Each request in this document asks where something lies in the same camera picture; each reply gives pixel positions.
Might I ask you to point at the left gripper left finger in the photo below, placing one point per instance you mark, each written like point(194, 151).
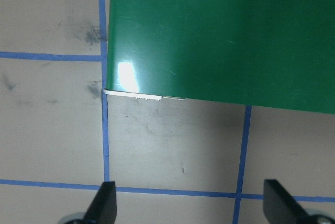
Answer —
point(103, 208)

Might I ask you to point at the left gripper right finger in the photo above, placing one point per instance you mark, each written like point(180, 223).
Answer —
point(279, 206)

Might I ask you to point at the green conveyor belt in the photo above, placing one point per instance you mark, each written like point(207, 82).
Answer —
point(270, 53)

